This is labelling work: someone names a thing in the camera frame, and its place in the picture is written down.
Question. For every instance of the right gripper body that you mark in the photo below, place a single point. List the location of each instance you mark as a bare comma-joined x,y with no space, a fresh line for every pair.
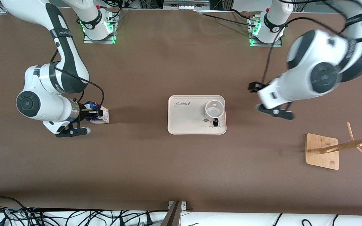
84,113

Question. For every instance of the blue milk carton green cap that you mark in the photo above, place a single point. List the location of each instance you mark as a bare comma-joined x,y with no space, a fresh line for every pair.
104,115

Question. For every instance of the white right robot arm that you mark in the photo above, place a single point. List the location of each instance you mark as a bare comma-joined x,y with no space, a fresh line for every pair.
42,106

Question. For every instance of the wooden mug tree stand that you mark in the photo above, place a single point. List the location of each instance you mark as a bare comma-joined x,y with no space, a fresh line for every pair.
322,157

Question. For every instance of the cream rabbit print tray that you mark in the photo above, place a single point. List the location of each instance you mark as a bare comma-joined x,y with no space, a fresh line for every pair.
187,116

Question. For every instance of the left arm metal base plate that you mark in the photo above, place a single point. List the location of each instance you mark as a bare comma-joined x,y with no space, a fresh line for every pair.
278,45

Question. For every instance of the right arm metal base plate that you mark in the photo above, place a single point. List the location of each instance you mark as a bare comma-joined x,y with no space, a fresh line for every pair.
88,39

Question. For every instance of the aluminium post with bracket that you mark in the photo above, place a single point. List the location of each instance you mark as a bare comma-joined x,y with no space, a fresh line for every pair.
173,216

